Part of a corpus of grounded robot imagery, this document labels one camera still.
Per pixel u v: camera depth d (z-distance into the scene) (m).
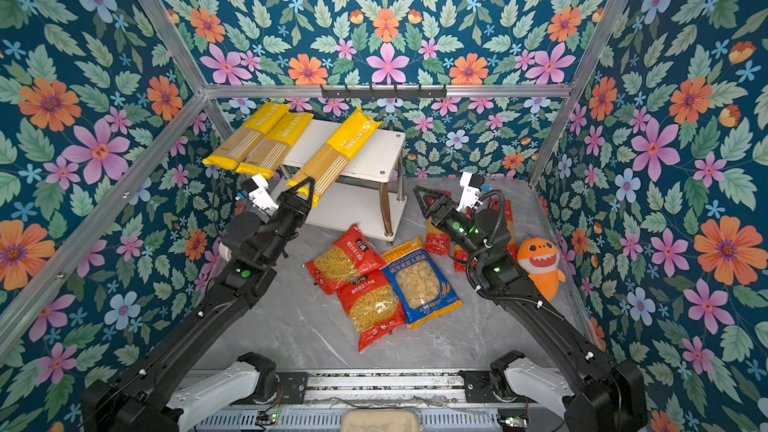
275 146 0.78
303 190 0.65
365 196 1.12
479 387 0.73
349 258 0.91
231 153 0.77
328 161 0.70
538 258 0.88
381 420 0.65
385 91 0.93
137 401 0.38
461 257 0.94
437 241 0.99
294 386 0.74
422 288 0.86
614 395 0.37
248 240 0.50
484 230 0.51
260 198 0.61
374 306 0.83
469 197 0.61
